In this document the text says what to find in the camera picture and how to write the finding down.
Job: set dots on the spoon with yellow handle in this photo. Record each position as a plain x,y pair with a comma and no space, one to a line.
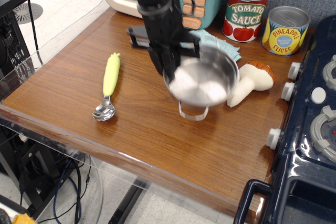
106,109

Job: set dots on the pineapple slices can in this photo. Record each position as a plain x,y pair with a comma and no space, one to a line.
285,30

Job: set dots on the round floor drain grate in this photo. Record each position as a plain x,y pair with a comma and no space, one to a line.
24,12

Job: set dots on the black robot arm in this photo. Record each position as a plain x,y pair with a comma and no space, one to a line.
163,35

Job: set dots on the light blue folded cloth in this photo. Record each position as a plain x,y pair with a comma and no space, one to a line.
207,39

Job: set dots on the tomato sauce can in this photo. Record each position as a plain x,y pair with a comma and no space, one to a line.
243,19

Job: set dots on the plush toy mushroom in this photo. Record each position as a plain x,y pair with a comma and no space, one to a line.
254,76

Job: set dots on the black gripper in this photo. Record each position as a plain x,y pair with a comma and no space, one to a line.
163,30

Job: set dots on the stainless steel pot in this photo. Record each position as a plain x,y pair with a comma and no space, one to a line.
199,83

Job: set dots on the dark blue toy stove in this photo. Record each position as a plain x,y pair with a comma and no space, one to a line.
302,188

